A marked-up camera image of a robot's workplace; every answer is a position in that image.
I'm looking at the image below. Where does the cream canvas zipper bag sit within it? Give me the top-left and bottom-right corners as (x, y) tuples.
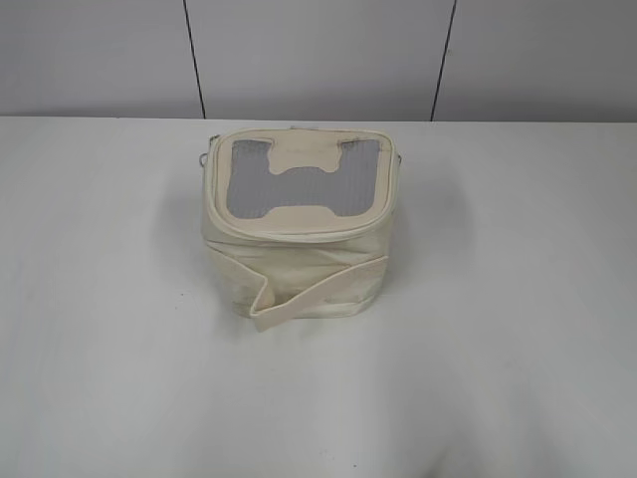
(202, 128), (401, 331)

